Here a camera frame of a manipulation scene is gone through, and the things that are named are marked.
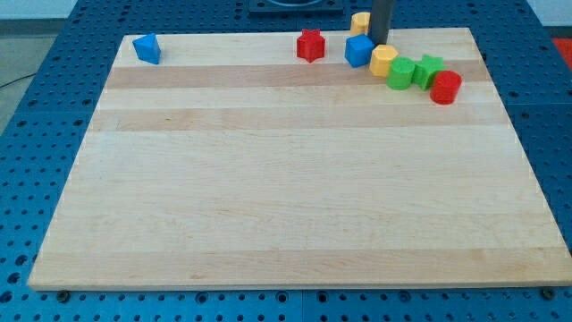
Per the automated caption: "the blue cube block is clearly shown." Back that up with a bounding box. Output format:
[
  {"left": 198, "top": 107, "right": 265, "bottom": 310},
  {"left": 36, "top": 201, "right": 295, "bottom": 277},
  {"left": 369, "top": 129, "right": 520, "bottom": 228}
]
[{"left": 344, "top": 34, "right": 374, "bottom": 68}]

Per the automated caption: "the yellow hexagon block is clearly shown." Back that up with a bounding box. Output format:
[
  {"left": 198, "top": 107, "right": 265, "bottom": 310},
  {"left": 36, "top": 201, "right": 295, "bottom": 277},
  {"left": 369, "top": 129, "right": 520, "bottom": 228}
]
[{"left": 369, "top": 45, "right": 399, "bottom": 78}]

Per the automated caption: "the light wooden board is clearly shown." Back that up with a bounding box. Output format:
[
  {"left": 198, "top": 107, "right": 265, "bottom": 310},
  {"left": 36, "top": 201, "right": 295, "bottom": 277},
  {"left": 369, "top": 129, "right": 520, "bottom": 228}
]
[{"left": 28, "top": 28, "right": 571, "bottom": 291}]

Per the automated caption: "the red star block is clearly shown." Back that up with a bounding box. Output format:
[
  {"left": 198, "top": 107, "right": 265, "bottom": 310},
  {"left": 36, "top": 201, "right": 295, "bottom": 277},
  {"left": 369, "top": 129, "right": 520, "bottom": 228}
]
[{"left": 296, "top": 29, "right": 325, "bottom": 63}]

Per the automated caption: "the green cylinder block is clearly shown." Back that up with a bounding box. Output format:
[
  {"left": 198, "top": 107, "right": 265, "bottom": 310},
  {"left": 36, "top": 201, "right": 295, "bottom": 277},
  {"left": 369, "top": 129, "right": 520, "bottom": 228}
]
[{"left": 387, "top": 56, "right": 416, "bottom": 90}]

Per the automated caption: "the yellow cylinder block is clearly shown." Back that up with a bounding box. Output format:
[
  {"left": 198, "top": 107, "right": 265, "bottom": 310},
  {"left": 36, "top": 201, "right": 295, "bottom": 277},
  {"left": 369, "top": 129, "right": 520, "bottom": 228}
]
[{"left": 349, "top": 12, "right": 371, "bottom": 36}]

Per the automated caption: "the green star block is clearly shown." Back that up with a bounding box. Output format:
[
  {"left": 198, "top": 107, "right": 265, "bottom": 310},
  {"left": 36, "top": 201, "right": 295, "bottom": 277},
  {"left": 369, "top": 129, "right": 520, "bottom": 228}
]
[{"left": 412, "top": 55, "right": 445, "bottom": 90}]

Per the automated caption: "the red cylinder block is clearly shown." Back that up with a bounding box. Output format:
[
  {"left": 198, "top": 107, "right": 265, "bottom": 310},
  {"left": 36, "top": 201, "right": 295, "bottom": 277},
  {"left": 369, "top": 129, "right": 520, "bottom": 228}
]
[{"left": 430, "top": 71, "right": 462, "bottom": 105}]

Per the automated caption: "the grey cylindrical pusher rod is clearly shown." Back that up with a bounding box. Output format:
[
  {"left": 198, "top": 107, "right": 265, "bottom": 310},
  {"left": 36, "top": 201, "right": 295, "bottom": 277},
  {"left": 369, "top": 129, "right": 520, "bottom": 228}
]
[{"left": 368, "top": 0, "right": 395, "bottom": 46}]

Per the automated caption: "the blue triangular prism block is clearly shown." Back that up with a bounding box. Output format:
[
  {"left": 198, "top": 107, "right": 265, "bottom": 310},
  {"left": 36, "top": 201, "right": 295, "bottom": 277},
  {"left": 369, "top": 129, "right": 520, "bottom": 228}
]
[{"left": 132, "top": 33, "right": 161, "bottom": 64}]

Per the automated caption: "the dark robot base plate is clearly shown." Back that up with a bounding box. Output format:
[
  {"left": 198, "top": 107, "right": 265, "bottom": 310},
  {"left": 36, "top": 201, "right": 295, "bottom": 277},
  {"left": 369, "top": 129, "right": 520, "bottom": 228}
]
[{"left": 246, "top": 0, "right": 344, "bottom": 14}]

